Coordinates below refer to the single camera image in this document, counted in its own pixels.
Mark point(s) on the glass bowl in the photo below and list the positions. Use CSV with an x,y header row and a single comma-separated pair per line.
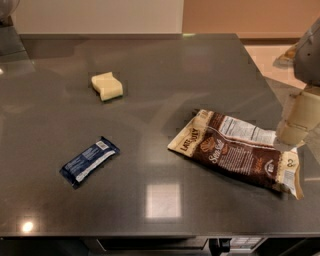
x,y
7,7

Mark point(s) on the blue snack bar wrapper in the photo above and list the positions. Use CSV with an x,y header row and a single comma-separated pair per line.
x,y
80,167

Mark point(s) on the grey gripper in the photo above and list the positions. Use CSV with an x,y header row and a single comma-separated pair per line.
x,y
308,61

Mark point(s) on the brown chip bag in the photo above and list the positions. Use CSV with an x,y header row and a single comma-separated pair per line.
x,y
239,150

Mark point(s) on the yellow sponge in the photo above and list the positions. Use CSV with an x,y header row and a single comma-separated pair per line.
x,y
107,86

